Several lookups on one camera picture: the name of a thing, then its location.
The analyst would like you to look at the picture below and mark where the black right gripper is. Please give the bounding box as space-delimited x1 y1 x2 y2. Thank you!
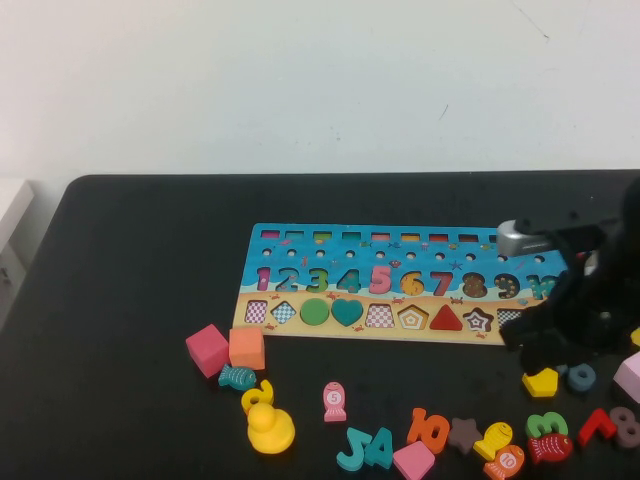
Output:
499 269 631 376

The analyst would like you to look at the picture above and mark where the yellow pentagon piece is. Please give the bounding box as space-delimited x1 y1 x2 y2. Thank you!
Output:
521 367 559 400

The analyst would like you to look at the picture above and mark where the red triangle piece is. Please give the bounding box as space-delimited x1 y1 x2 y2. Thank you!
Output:
428 303 465 332

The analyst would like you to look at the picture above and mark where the brown star piece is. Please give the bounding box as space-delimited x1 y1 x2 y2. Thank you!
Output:
446 417 484 456

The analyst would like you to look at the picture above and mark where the pink trapezoid piece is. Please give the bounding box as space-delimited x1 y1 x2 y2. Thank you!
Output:
392 440 435 480

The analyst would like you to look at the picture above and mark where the teal heart piece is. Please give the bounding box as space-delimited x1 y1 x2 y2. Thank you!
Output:
330 298 365 328

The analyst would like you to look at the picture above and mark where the colourful wooden puzzle board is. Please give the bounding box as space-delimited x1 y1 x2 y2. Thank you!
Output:
234 223 571 347

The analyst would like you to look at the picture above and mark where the green circle piece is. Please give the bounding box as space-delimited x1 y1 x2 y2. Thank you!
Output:
299 298 331 327

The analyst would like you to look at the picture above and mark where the yellow number piece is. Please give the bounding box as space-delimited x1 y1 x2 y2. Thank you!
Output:
240 379 275 416

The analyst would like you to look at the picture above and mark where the slate blue number nine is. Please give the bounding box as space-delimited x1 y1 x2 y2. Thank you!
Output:
556 362 598 396

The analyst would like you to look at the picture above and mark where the green number three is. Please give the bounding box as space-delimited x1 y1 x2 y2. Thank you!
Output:
524 411 570 441

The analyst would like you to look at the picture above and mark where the light pink cube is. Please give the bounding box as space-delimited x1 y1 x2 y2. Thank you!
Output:
612 351 640 405

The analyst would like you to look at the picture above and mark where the red number seven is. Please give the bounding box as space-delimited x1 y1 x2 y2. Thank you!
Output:
577 407 619 448

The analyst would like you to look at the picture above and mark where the red wooden fish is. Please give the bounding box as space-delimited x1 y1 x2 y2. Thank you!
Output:
526 432 574 465

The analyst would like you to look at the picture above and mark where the yellow wooden fish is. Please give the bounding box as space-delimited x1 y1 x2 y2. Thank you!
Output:
472 421 515 462

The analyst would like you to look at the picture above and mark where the brown number eight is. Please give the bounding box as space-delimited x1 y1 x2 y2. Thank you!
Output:
610 405 640 450

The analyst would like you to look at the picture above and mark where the orange fish with ten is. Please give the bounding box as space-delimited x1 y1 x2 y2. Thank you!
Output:
482 444 526 480

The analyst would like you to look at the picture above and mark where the orange number ten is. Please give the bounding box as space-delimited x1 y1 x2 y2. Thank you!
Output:
405 407 451 455

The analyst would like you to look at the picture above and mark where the pink number five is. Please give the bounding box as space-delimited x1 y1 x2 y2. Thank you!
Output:
368 264 394 296

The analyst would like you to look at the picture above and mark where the teal number four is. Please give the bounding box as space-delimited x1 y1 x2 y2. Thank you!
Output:
362 426 395 470

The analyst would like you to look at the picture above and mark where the teal number five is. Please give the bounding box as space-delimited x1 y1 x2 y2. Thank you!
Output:
335 427 374 473

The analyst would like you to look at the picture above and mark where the pink fish with five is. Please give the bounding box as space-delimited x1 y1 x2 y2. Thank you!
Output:
322 381 348 424

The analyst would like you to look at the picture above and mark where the yellow duck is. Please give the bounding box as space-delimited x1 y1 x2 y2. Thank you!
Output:
246 402 296 455

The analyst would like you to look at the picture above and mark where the orange cube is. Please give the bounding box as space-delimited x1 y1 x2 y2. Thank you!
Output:
228 327 266 372

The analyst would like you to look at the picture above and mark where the teal wooden fish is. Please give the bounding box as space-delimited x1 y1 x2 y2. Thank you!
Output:
217 363 257 391

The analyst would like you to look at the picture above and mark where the magenta cube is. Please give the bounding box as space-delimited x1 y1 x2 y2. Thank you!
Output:
185 323 231 379

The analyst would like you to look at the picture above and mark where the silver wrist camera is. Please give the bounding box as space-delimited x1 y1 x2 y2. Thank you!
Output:
497 219 551 256

